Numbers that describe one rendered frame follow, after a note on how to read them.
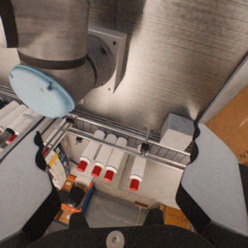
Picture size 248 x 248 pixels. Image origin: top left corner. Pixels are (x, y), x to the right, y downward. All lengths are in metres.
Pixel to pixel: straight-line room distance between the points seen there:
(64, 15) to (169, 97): 0.40
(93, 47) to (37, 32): 0.18
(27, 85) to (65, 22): 0.12
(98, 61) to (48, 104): 0.17
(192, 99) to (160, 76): 0.14
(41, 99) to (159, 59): 0.34
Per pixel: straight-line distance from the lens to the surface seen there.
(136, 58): 0.48
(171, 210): 3.95
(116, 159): 0.58
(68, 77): 0.27
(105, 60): 0.39
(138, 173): 0.57
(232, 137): 0.45
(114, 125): 0.64
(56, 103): 0.27
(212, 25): 0.46
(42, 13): 0.23
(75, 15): 0.25
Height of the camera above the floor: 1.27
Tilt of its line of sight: 42 degrees down
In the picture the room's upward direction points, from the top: 157 degrees counter-clockwise
